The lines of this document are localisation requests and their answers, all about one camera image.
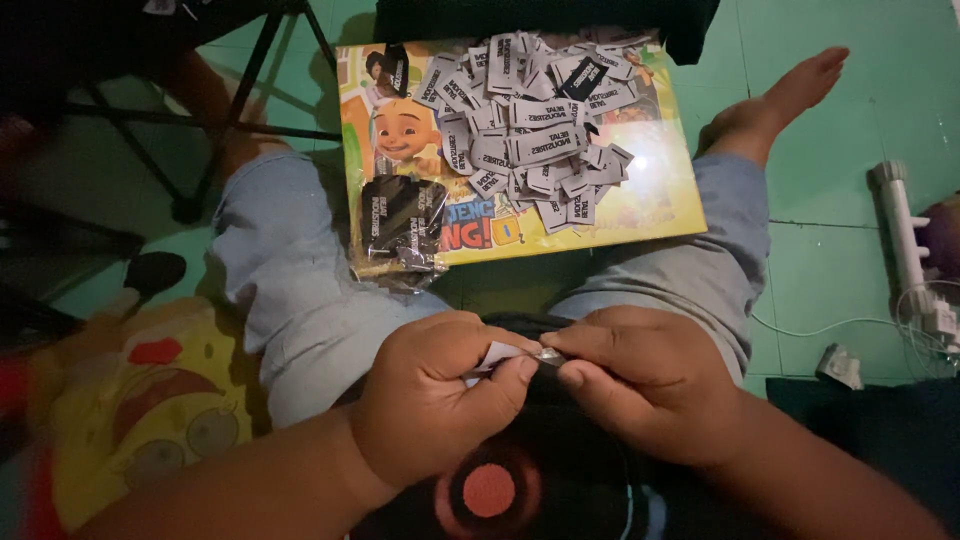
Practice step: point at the colourful cartoon game box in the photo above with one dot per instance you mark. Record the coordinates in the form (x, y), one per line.
(660, 202)

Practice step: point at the person's right hand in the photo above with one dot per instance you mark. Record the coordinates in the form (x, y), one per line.
(652, 382)

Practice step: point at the person's left hand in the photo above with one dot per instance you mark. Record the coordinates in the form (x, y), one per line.
(420, 397)

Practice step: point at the black rounded object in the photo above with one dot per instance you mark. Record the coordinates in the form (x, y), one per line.
(155, 271)

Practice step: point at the white power strip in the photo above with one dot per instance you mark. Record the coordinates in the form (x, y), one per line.
(904, 232)

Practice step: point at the white woven label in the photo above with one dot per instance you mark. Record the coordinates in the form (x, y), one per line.
(499, 354)

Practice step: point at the black woven label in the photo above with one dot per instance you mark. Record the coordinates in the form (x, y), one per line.
(396, 71)
(583, 79)

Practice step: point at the person's right leg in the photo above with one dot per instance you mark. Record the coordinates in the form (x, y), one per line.
(712, 255)

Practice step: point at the black cloth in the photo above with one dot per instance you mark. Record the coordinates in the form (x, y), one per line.
(540, 19)

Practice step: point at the person's leg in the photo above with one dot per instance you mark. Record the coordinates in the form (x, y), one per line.
(300, 277)
(712, 255)

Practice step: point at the plastic bag of black labels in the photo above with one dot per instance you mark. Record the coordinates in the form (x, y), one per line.
(401, 221)

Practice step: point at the pile of grey woven labels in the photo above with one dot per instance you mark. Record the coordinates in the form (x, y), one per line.
(525, 135)

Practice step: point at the black tripod stand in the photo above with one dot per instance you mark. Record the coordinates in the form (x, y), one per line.
(247, 75)

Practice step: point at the small clear plastic sleeve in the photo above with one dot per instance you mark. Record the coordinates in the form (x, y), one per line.
(550, 357)

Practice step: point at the yellow cartoon pillow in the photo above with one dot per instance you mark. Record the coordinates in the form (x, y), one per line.
(150, 420)

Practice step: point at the person's black shirt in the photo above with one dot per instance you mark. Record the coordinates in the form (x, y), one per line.
(555, 480)

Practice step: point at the person's left leg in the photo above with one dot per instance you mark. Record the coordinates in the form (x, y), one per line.
(300, 277)

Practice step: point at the white charger adapter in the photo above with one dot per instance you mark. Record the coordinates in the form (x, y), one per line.
(838, 366)

